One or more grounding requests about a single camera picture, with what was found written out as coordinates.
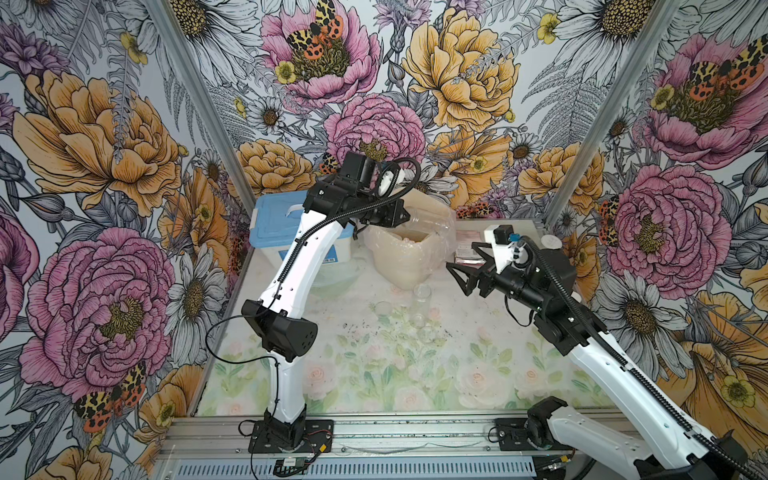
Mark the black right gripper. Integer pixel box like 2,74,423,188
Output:
447,245,551,312

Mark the clear jar with dried flowers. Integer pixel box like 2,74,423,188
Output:
409,283,432,329

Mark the tall jar with white lid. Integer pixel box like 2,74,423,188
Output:
540,234,563,250

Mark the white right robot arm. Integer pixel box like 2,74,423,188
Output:
446,237,761,479

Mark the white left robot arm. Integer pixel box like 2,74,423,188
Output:
241,153,421,453

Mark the pink tea packet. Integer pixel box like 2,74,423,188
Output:
454,230,484,266

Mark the bin with plastic liner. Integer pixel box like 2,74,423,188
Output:
362,191,457,290

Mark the blue lidded storage box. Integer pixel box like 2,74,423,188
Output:
248,190,356,269

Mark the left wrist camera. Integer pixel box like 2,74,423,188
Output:
375,162,401,198

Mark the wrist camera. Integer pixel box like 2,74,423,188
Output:
375,162,401,198
483,224,531,274

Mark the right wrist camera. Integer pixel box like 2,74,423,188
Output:
483,224,531,274

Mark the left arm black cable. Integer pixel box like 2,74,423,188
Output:
263,157,422,313

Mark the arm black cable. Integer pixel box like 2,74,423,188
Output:
518,235,763,480
263,157,422,313

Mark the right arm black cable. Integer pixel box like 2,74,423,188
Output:
518,235,763,480

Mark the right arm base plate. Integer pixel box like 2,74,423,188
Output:
492,418,572,452

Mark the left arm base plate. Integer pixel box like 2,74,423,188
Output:
248,419,335,454

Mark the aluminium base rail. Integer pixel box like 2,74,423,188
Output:
150,411,636,479

